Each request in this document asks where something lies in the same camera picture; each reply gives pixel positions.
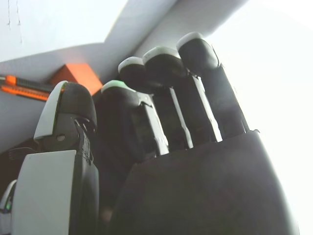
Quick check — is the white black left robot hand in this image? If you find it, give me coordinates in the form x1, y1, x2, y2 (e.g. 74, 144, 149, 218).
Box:
12, 31, 300, 235

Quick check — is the orange and black utility knife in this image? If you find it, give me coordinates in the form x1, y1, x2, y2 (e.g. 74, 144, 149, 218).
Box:
0, 74, 53, 102

